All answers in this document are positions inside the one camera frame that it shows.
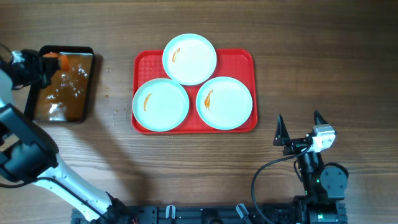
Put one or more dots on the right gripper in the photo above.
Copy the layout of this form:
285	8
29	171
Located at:
282	139

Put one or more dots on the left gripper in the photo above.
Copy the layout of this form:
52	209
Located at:
42	63

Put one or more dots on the orange green sponge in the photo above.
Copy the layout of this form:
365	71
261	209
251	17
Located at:
62	60

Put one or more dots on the white plate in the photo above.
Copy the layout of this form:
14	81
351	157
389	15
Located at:
160	105
189	59
224	103

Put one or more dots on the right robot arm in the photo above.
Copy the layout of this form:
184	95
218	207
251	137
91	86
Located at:
324	183

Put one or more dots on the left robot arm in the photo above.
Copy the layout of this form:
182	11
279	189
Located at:
34	158

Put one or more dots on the black water basin tray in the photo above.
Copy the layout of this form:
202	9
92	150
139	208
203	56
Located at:
66	99

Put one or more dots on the red plastic tray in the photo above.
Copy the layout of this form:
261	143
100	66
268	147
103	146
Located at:
234	63

